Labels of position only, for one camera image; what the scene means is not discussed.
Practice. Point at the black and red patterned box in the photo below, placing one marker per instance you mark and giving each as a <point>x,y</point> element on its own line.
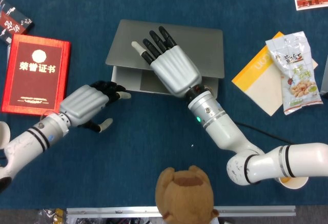
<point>12,19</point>

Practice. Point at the aluminium profile rail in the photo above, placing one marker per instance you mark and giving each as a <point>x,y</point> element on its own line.
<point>102,211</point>

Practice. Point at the white round object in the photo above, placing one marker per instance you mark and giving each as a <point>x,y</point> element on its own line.
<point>4,131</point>

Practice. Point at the yellow and cream notebook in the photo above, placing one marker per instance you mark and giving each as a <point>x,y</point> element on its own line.
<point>264,85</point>

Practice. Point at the white paper cup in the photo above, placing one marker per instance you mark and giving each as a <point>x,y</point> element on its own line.
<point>294,183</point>

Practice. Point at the grey flat object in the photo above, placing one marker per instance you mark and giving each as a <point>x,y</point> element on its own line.
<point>325,78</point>

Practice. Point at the brown plush toy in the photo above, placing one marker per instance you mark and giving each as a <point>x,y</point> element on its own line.
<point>184,198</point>

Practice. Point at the red honorary certificate folder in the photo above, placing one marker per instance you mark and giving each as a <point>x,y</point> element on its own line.
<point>36,80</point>

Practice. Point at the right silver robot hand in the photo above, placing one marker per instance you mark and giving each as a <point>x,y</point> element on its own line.
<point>176,70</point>

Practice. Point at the white peanut snack bag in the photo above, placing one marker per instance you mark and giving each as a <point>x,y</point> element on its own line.
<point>297,62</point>

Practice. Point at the silver grey laptop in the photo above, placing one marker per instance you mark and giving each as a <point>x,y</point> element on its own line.
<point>202,49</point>

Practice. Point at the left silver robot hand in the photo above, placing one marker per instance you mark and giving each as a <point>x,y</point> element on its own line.
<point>82,103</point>

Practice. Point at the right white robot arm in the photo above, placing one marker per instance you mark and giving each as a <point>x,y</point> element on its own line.
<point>223,131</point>

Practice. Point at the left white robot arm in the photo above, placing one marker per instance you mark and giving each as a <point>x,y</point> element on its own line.
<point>30,139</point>

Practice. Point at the clear plastic bag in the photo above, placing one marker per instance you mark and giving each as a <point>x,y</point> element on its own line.
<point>47,216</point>

